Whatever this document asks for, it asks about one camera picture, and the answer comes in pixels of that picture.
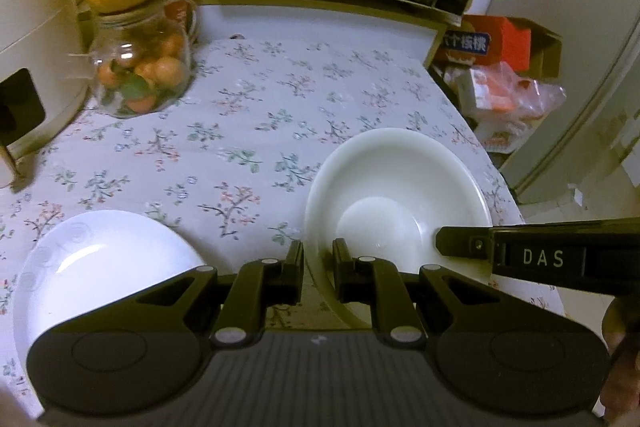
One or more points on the floral tablecloth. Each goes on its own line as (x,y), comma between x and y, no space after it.
(250,132)

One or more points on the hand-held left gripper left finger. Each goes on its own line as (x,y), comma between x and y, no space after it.
(295,267)

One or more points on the glass jar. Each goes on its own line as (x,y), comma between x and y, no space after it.
(107,52)

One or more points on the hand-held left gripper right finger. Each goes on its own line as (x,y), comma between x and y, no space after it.
(341,267)

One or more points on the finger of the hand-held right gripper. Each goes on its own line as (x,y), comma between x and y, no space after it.
(465,243)

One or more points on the large cream bowl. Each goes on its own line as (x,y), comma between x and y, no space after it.
(400,177)

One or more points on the orange and white snack packet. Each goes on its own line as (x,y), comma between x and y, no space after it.
(505,139)

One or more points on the orange carton box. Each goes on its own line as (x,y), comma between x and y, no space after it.
(510,42)

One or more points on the white air fryer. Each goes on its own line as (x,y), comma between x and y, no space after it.
(30,7)

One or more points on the white plate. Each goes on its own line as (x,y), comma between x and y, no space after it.
(100,257)

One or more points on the person's right hand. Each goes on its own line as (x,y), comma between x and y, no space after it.
(622,382)

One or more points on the pile of orange kumquats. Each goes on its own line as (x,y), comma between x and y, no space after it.
(167,72)

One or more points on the clear plastic snack bag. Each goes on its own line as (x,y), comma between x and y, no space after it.
(500,92)

